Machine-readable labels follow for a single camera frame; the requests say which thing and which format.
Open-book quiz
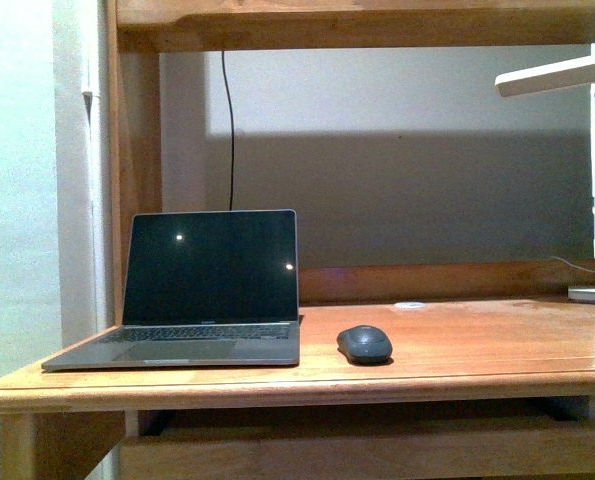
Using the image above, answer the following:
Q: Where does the dark grey computer mouse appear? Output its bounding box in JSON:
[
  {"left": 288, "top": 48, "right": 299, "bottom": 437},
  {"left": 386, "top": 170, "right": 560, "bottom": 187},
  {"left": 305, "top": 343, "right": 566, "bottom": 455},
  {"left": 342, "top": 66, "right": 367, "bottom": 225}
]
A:
[{"left": 336, "top": 325, "right": 393, "bottom": 366}]

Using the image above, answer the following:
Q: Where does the wooden pull-out keyboard tray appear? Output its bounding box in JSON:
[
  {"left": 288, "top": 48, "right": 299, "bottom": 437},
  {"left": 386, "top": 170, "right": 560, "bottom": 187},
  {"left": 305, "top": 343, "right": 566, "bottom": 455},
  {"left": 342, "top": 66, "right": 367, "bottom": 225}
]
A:
[{"left": 120, "top": 417, "right": 595, "bottom": 479}]

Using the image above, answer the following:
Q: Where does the grey open laptop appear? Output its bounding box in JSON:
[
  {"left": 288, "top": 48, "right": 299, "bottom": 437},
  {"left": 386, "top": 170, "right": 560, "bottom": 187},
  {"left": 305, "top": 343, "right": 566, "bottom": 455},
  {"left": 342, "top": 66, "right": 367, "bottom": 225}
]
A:
[{"left": 42, "top": 209, "right": 300, "bottom": 372}]

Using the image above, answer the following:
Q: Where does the small white round sticker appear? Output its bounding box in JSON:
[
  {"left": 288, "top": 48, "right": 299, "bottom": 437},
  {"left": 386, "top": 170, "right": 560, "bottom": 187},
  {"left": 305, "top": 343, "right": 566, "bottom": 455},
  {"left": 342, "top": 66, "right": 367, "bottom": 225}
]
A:
[{"left": 394, "top": 301, "right": 426, "bottom": 310}]

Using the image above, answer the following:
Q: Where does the wooden desk with hutch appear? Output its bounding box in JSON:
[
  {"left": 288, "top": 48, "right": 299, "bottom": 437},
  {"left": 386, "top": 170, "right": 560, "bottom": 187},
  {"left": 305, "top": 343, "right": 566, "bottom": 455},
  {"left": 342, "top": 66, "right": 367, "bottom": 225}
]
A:
[{"left": 0, "top": 1, "right": 595, "bottom": 479}]

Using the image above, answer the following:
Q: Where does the black hanging wall cable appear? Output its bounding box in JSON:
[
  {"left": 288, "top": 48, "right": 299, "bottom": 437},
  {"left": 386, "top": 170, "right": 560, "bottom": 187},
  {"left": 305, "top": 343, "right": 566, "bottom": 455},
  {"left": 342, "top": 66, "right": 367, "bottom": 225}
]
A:
[{"left": 220, "top": 49, "right": 236, "bottom": 211}]

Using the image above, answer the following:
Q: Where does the white cable on desk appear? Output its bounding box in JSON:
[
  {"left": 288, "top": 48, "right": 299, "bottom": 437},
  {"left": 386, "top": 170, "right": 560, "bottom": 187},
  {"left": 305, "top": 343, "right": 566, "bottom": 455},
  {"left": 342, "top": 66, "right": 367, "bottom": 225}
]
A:
[{"left": 549, "top": 255, "right": 595, "bottom": 275}]

